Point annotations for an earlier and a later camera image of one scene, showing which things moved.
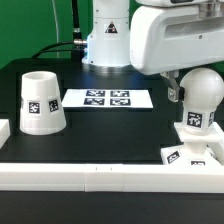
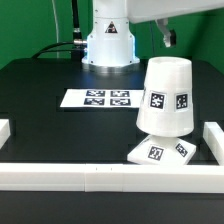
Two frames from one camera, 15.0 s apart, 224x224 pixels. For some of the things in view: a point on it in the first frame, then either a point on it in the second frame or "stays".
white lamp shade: [41, 107] -> [166, 106]
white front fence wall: [111, 178] stays
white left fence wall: [5, 131] stays
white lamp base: [194, 150] -> [171, 150]
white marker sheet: [106, 98] stays
